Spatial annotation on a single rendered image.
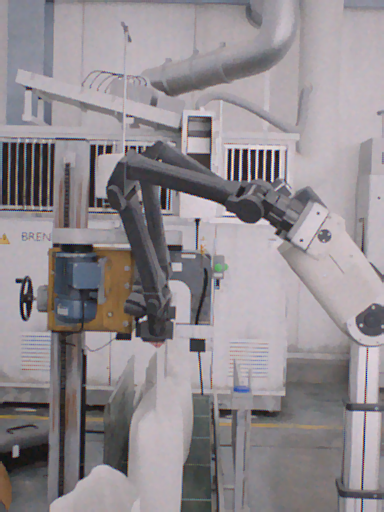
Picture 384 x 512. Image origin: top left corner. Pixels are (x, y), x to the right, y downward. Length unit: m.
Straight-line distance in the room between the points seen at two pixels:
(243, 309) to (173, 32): 2.71
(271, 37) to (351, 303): 3.29
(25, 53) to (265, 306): 2.92
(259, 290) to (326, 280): 3.57
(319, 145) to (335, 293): 3.93
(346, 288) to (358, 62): 5.16
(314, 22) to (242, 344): 2.49
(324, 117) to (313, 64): 0.41
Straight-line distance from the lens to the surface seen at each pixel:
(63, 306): 2.77
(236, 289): 5.66
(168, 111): 5.34
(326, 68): 6.11
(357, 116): 7.12
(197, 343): 2.95
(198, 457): 3.62
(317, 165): 6.00
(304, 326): 7.06
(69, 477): 3.18
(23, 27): 6.83
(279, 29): 5.26
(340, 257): 2.11
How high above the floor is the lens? 1.48
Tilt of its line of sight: 3 degrees down
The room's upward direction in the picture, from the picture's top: 2 degrees clockwise
